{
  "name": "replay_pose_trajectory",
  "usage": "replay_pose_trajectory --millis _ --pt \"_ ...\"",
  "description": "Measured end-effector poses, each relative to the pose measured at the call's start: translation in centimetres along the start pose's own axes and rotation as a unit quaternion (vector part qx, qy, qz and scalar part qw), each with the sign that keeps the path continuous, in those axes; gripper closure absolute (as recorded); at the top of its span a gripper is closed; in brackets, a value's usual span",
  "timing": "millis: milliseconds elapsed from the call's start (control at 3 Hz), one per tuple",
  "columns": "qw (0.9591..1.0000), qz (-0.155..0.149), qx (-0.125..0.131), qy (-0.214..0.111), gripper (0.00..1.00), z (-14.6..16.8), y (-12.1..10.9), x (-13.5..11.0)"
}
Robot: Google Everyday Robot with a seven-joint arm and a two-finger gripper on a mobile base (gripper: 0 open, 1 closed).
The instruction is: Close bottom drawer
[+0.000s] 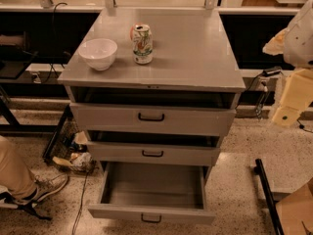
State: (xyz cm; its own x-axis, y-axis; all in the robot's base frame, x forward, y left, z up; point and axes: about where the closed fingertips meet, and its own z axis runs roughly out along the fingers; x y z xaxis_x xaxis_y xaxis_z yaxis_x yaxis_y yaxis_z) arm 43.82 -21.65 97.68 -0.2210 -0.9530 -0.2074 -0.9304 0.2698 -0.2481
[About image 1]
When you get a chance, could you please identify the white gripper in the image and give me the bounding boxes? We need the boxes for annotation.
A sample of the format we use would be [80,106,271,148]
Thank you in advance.
[272,69,313,126]

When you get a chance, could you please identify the grey bottom drawer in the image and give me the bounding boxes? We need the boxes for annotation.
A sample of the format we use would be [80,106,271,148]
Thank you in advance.
[88,162,215,225]

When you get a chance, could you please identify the grey drawer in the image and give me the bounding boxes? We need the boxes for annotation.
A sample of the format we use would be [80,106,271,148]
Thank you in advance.
[87,131,220,166]
[70,92,235,136]
[88,162,215,225]

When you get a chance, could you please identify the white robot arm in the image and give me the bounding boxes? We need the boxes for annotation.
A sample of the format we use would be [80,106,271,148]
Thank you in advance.
[262,0,313,126]

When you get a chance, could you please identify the grey drawer cabinet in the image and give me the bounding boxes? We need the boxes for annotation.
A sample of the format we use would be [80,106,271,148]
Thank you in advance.
[57,7,246,168]

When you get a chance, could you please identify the grey top drawer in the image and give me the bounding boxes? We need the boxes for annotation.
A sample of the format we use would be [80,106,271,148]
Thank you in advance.
[70,92,235,136]

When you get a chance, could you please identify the grey middle drawer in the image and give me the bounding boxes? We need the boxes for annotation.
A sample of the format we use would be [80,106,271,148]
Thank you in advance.
[87,131,220,166]

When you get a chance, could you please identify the black power adapter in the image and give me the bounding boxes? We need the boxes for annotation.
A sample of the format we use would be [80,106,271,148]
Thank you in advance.
[262,67,282,77]

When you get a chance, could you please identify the black metal bar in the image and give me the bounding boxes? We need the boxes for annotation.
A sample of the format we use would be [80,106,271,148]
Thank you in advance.
[254,159,285,235]

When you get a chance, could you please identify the cardboard box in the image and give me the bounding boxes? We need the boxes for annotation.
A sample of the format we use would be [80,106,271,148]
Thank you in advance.
[276,178,313,235]

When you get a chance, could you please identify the white drink can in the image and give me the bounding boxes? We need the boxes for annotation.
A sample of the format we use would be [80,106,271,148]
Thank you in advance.
[130,23,153,65]

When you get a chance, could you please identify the white bowl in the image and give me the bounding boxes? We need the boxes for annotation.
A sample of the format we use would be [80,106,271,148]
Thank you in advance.
[78,38,117,71]

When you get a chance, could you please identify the grey sneaker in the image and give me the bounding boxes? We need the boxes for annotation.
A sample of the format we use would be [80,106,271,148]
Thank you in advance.
[14,173,69,206]

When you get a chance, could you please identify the black chair base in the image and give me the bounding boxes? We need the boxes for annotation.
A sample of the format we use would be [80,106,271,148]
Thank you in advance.
[0,192,51,220]

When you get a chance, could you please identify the person leg tan trousers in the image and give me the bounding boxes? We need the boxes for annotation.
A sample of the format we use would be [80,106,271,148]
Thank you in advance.
[0,136,37,201]

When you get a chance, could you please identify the black floor cable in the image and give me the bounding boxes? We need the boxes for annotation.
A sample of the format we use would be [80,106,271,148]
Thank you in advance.
[71,170,91,235]

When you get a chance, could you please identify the black wire basket with trash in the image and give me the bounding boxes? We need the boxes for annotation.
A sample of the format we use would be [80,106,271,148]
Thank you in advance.
[42,106,96,174]

